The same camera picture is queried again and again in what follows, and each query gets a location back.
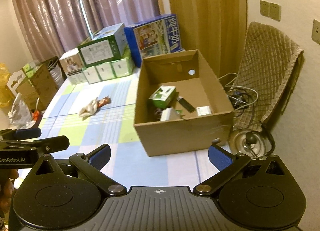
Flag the white waffle cloth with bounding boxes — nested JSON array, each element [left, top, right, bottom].
[[78, 98, 98, 118]]

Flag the white green medicine box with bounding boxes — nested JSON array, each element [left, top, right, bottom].
[[196, 106, 212, 116]]

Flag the white square plastic box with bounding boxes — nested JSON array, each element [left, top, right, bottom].
[[160, 108, 181, 121]]

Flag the clear snack sachet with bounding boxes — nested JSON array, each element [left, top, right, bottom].
[[153, 108, 163, 120]]

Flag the black lighter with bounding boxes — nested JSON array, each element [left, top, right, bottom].
[[177, 96, 196, 113]]

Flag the left hand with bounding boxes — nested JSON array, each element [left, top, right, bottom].
[[1, 169, 18, 217]]

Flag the white plastic bag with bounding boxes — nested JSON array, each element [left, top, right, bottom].
[[8, 93, 34, 129]]

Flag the steel kettle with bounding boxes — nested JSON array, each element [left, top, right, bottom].
[[228, 129, 266, 159]]

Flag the yellow plastic bag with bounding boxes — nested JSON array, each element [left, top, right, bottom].
[[0, 63, 11, 108]]

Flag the checkered tablecloth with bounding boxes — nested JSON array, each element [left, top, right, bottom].
[[40, 69, 217, 187]]

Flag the brown cardboard box on floor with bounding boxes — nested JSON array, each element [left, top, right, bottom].
[[7, 57, 66, 111]]

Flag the red snack packet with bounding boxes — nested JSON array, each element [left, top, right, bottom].
[[97, 96, 111, 109]]

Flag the left tissue pack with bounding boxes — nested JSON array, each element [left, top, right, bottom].
[[82, 66, 101, 84]]

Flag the tissue pack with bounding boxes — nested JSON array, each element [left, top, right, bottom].
[[95, 62, 116, 81], [111, 57, 134, 78], [82, 66, 101, 84]]

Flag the white beige product box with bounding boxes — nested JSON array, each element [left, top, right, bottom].
[[59, 48, 87, 85]]

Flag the middle tissue pack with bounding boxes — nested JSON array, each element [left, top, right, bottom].
[[95, 62, 116, 81]]

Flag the right tissue pack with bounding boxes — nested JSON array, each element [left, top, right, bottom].
[[111, 57, 134, 78]]

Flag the quilted brown chair cushion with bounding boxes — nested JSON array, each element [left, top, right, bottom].
[[234, 22, 303, 131]]

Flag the green printed box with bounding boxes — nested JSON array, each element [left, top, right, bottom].
[[78, 23, 127, 68]]

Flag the blue milk carton box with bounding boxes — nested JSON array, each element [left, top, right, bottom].
[[124, 14, 183, 68]]

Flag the wooden door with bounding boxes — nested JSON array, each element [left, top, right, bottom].
[[169, 0, 247, 76]]

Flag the tangled cables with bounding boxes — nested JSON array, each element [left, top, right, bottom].
[[217, 72, 276, 156]]

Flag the single wall socket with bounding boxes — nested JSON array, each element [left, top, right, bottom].
[[311, 19, 320, 44]]

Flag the double wall socket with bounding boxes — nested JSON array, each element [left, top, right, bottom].
[[260, 0, 281, 22]]

